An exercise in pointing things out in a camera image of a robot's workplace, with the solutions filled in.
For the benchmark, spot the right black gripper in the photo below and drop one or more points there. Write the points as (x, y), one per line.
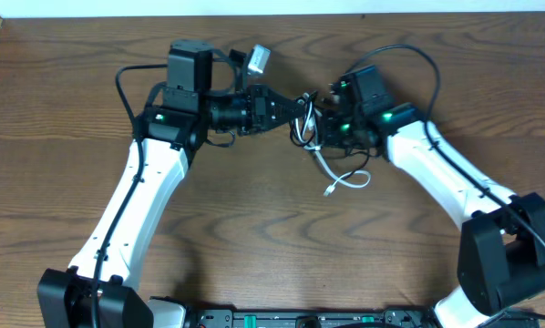
(336, 117)

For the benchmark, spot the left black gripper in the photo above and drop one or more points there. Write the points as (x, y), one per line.
(259, 109)

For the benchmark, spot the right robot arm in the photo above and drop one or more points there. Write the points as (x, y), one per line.
(501, 260)

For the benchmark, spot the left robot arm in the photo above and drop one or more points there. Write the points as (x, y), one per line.
(204, 90)

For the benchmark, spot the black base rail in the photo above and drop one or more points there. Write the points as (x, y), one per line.
(404, 317)

